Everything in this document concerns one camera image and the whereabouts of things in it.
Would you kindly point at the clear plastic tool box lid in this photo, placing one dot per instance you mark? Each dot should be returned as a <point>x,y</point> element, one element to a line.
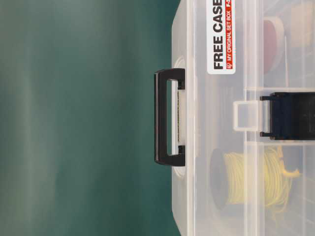
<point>211,112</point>

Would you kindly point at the clear plastic tool box base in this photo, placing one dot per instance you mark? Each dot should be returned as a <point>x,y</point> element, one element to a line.
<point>280,174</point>

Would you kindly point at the white free case label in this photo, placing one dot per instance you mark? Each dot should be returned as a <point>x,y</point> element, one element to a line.
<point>221,37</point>

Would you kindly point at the black front latch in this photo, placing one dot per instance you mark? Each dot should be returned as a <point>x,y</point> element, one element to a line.
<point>292,116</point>

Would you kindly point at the red tape roll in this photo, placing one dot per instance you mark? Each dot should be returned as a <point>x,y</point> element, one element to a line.
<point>273,42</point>

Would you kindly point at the black carry handle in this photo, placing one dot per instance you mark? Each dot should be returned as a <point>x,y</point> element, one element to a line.
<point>160,88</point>

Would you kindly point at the yellow wire spool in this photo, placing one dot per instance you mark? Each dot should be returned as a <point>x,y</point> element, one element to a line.
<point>227,178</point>

